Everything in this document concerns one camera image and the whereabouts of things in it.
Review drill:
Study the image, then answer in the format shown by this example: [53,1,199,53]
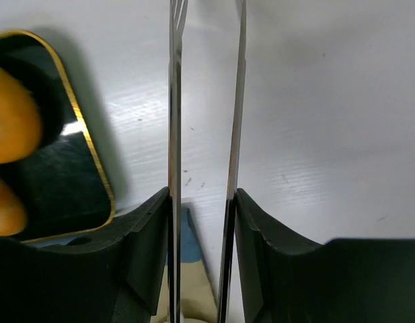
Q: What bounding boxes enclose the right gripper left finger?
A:
[0,188,169,322]

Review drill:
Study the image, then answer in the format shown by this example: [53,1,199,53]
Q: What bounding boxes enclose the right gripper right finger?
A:
[235,189,415,322]

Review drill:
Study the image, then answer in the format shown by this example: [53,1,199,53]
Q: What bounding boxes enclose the striped croissant bread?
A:
[0,179,28,237]

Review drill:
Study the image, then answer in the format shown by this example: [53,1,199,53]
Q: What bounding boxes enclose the metal tongs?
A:
[167,1,247,322]

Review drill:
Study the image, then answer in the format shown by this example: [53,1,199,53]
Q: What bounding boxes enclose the checkered blue cloth placemat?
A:
[35,200,218,323]

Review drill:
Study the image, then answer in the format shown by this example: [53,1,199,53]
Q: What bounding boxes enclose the dark green rectangular tray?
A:
[0,30,116,242]

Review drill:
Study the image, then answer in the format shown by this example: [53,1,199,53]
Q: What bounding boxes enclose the orange donut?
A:
[0,67,42,164]

